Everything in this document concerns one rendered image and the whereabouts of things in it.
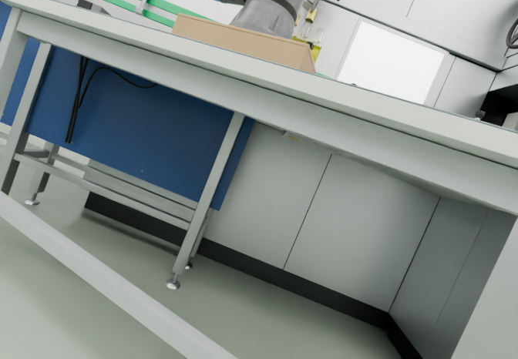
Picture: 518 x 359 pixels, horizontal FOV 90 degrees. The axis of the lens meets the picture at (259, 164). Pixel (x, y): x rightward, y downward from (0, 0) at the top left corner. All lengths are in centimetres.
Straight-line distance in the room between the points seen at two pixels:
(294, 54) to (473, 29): 125
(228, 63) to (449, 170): 41
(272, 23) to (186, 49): 18
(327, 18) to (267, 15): 81
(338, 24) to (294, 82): 92
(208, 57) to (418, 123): 38
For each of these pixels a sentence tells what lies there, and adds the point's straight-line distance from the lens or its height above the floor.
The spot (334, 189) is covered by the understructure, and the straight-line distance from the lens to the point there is 129.
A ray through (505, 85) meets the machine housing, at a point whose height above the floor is 124.
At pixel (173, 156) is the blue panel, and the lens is 101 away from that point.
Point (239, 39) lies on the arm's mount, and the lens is 54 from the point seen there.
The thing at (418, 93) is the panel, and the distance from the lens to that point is 142.
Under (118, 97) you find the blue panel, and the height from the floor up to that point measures 58.
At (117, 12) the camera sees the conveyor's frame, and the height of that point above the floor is 86.
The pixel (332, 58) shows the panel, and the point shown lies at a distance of 131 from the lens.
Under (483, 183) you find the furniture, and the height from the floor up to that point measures 68.
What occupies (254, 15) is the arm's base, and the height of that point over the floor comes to 84.
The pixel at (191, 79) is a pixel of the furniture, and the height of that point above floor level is 68.
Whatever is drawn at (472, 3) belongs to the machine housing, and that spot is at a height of 157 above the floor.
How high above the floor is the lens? 60
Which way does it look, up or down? 3 degrees down
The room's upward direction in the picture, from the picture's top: 22 degrees clockwise
